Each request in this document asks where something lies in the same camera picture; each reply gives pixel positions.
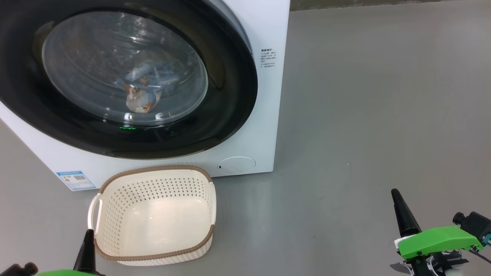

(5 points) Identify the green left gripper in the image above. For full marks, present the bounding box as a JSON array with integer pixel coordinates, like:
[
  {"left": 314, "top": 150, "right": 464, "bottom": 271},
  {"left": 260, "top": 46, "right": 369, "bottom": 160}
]
[{"left": 35, "top": 229, "right": 106, "bottom": 276}]

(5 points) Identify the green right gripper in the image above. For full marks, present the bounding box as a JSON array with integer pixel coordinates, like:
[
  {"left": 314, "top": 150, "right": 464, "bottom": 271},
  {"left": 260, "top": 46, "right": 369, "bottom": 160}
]
[{"left": 390, "top": 188, "right": 484, "bottom": 276}]

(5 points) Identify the cream garment with orange patches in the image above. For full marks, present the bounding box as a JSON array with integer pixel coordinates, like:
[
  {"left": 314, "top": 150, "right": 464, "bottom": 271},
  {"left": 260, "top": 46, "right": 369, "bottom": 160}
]
[{"left": 125, "top": 82, "right": 161, "bottom": 114}]

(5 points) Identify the light blue garment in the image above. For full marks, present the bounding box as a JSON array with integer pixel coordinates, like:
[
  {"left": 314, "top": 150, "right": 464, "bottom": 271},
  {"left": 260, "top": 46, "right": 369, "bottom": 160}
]
[{"left": 124, "top": 50, "right": 183, "bottom": 96}]

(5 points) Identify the dark washing machine door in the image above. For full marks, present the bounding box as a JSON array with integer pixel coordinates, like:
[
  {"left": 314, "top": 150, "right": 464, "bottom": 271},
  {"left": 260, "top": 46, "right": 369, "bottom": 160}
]
[{"left": 0, "top": 0, "right": 259, "bottom": 160}]

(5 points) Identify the white front-load washing machine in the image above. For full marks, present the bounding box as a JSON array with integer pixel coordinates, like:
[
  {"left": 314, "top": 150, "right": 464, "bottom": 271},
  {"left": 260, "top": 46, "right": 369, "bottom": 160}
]
[{"left": 0, "top": 0, "right": 291, "bottom": 191}]

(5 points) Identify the blue energy label sticker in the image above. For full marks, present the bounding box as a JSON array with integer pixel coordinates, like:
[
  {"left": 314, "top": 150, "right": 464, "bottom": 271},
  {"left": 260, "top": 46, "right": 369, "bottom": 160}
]
[{"left": 56, "top": 171, "right": 96, "bottom": 191}]

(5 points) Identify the cream perforated laundry basket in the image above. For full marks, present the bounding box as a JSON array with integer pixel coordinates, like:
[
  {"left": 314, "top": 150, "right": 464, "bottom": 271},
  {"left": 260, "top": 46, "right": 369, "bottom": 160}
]
[{"left": 87, "top": 165, "right": 217, "bottom": 266}]

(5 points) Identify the small printed text label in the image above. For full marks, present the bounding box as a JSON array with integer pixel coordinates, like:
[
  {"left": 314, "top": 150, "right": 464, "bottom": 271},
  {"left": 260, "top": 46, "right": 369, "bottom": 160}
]
[{"left": 260, "top": 48, "right": 277, "bottom": 69}]

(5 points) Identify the thin black camera cable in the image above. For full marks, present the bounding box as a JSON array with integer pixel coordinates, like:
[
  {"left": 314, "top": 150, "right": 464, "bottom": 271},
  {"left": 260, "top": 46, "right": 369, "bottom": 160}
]
[{"left": 468, "top": 245, "right": 491, "bottom": 265}]

